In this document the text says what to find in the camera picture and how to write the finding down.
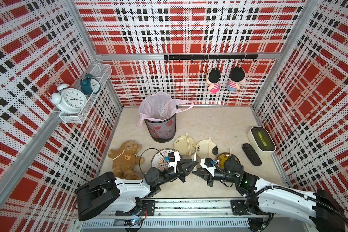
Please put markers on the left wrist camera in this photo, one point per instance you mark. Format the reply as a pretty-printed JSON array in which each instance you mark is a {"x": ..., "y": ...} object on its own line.
[{"x": 172, "y": 159}]

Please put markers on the yellow dark patterned plate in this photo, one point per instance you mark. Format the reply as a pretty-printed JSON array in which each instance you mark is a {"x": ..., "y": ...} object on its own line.
[{"x": 223, "y": 157}]

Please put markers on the black hook rail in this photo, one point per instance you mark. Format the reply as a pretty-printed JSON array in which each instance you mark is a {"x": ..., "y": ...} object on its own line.
[{"x": 210, "y": 57}]

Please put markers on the teal alarm clock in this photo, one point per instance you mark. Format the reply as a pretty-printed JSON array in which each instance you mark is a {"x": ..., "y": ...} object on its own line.
[{"x": 89, "y": 85}]

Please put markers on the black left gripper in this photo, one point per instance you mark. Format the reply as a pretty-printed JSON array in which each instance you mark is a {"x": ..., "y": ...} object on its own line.
[{"x": 183, "y": 169}]

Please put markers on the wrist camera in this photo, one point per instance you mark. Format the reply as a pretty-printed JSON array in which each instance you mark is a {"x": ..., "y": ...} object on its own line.
[
  {"x": 172, "y": 159},
  {"x": 208, "y": 164}
]

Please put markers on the pink plastic bin liner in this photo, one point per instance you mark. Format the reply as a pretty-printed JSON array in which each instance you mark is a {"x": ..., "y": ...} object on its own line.
[{"x": 161, "y": 106}]

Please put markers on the green circuit board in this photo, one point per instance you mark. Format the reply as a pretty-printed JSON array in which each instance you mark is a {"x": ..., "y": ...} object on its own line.
[{"x": 134, "y": 222}]

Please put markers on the white box with green display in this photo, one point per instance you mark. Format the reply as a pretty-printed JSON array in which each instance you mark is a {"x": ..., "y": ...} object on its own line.
[{"x": 261, "y": 141}]

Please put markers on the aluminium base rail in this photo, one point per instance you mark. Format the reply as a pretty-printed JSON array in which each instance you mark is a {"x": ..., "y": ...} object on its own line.
[{"x": 192, "y": 214}]

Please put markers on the doll with pink dress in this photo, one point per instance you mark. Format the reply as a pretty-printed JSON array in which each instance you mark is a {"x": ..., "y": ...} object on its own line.
[{"x": 212, "y": 79}]

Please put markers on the black remote control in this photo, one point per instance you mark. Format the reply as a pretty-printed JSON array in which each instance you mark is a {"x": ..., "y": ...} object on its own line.
[{"x": 251, "y": 155}]

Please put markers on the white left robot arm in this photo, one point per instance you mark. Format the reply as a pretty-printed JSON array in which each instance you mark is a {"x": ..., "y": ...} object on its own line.
[{"x": 107, "y": 192}]

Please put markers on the brown teddy bear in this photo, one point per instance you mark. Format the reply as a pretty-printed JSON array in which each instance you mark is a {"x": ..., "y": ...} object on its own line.
[{"x": 125, "y": 160}]

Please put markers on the white orange patterned plate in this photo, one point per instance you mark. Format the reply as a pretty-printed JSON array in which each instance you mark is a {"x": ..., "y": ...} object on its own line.
[{"x": 158, "y": 160}]

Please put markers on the white wire wall shelf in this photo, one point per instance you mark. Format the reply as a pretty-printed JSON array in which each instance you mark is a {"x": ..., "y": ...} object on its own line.
[{"x": 101, "y": 72}]

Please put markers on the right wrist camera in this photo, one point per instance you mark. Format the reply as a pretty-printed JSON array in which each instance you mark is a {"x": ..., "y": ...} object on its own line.
[{"x": 208, "y": 164}]

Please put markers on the white alarm clock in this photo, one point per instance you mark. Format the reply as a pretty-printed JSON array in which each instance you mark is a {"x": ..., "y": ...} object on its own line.
[{"x": 68, "y": 100}]

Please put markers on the cream plate with flowers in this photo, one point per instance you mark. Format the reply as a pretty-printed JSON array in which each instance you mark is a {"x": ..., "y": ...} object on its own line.
[{"x": 180, "y": 145}]

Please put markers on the black mesh trash bin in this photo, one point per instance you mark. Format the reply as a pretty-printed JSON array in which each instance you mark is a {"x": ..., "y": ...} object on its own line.
[{"x": 162, "y": 131}]

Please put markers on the doll with striped shirt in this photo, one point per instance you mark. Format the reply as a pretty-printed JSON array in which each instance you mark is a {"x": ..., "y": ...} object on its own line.
[{"x": 237, "y": 76}]

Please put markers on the cream plate with black pattern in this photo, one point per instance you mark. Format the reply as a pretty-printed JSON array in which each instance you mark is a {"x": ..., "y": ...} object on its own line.
[{"x": 202, "y": 149}]

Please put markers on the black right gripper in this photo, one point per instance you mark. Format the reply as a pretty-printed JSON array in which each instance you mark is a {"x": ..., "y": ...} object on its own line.
[{"x": 207, "y": 176}]

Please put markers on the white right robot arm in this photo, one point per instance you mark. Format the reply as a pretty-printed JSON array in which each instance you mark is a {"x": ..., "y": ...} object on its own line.
[{"x": 318, "y": 209}]

